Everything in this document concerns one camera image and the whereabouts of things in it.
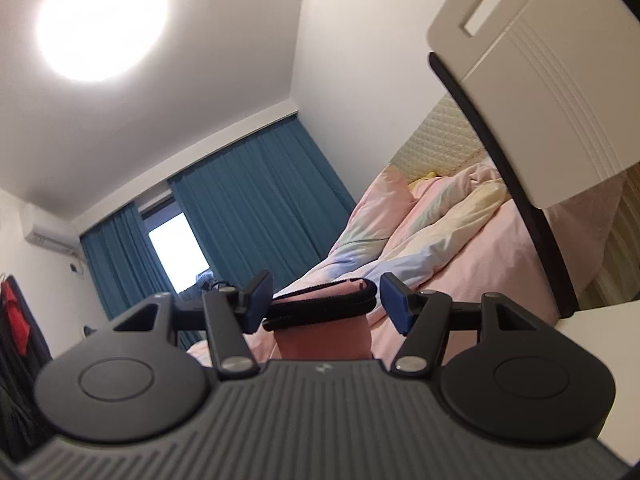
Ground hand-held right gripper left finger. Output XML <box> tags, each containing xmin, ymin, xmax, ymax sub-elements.
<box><xmin>113</xmin><ymin>269</ymin><xmax>275</xmax><ymax>380</ymax></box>

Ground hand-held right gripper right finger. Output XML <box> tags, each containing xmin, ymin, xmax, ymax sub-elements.
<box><xmin>379</xmin><ymin>271</ymin><xmax>533</xmax><ymax>376</ymax></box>

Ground pink shopping bag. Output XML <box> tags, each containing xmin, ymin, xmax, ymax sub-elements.
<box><xmin>262</xmin><ymin>276</ymin><xmax>379</xmax><ymax>361</ymax></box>

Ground pastel rainbow quilt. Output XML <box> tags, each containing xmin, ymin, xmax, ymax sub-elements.
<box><xmin>272</xmin><ymin>162</ymin><xmax>514</xmax><ymax>302</ymax></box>

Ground bed with pink sheet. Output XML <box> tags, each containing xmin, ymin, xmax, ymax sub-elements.
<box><xmin>187</xmin><ymin>162</ymin><xmax>640</xmax><ymax>361</ymax></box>

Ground window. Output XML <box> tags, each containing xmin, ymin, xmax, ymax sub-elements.
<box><xmin>147</xmin><ymin>212</ymin><xmax>211</xmax><ymax>294</ymax></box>

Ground pastel pink pillow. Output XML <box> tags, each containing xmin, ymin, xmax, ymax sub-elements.
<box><xmin>327</xmin><ymin>165</ymin><xmax>419</xmax><ymax>261</ymax></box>

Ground blue curtain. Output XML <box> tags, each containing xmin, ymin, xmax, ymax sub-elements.
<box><xmin>167</xmin><ymin>120</ymin><xmax>359</xmax><ymax>295</ymax></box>
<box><xmin>80</xmin><ymin>202</ymin><xmax>182</xmax><ymax>322</ymax></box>

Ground beige quilted headboard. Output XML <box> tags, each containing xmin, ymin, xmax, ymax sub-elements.
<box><xmin>389</xmin><ymin>94</ymin><xmax>502</xmax><ymax>184</ymax></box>

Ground white air conditioner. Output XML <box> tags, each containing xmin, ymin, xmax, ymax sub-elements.
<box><xmin>20</xmin><ymin>216</ymin><xmax>82</xmax><ymax>257</ymax></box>

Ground red garment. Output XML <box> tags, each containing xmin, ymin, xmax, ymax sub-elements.
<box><xmin>0</xmin><ymin>280</ymin><xmax>32</xmax><ymax>357</ymax></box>

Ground dark hanging clothes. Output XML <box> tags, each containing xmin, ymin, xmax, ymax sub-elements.
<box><xmin>0</xmin><ymin>274</ymin><xmax>55</xmax><ymax>463</ymax></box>

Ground round ceiling light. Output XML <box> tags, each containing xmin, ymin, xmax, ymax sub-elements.
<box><xmin>35</xmin><ymin>0</ymin><xmax>172</xmax><ymax>84</ymax></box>

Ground white chair with black frame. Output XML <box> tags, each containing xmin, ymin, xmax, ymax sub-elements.
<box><xmin>426</xmin><ymin>0</ymin><xmax>640</xmax><ymax>319</ymax></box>

